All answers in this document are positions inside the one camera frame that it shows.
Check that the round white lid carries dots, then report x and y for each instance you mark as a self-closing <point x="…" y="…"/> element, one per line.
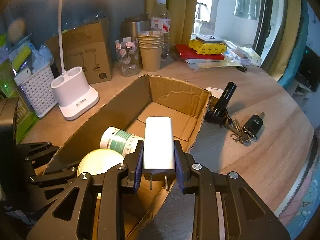
<point x="99" y="161"/>

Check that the stainless steel kettle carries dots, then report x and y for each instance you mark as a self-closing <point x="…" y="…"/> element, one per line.
<point x="132" y="26"/>

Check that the brown cardboard box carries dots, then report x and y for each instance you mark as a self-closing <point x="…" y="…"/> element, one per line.
<point x="146" y="96"/>

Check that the white desk lamp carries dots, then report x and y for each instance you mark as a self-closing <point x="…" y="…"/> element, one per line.
<point x="71" y="89"/>

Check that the black monitor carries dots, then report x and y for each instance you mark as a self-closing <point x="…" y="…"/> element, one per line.
<point x="309" y="68"/>

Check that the small grey white box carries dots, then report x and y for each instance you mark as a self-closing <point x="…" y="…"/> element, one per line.
<point x="208" y="39"/>

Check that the black flashlight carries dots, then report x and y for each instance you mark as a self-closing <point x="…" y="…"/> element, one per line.
<point x="224" y="99"/>

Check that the red book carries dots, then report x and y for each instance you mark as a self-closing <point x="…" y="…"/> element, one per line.
<point x="184" y="52"/>

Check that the clear plastic water bottle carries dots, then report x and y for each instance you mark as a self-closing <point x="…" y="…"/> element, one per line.
<point x="161" y="21"/>

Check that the white green labelled bottle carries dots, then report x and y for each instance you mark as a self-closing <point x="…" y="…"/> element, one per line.
<point x="120" y="141"/>

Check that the white earbuds case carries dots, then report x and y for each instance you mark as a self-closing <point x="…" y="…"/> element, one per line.
<point x="215" y="92"/>

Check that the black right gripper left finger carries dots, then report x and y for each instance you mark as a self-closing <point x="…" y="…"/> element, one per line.
<point x="71" y="216"/>

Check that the black scissors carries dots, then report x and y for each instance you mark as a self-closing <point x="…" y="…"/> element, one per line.
<point x="241" y="68"/>

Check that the yellow wipes pack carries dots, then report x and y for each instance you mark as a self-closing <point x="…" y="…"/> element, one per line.
<point x="207" y="48"/>

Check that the white power adapter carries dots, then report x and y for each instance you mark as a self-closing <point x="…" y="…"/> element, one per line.
<point x="158" y="151"/>

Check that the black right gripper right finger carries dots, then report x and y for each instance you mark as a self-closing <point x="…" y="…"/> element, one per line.
<point x="245" y="215"/>

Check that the stack of brown paper cups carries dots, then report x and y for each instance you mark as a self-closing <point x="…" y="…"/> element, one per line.
<point x="150" y="46"/>

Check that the white perforated plastic basket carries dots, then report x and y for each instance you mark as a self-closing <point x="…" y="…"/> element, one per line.
<point x="37" y="89"/>

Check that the metal key bunch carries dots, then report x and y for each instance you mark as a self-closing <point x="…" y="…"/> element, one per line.
<point x="239" y="133"/>

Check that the brown lamp packaging box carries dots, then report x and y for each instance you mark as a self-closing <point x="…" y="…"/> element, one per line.
<point x="86" y="47"/>

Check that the clear patterned glass jar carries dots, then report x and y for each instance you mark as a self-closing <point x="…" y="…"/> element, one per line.
<point x="128" y="59"/>

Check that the yellow curtain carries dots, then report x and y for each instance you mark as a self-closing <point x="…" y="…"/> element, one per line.
<point x="182" y="18"/>

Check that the black car key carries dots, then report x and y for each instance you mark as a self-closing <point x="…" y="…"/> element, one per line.
<point x="254" y="124"/>

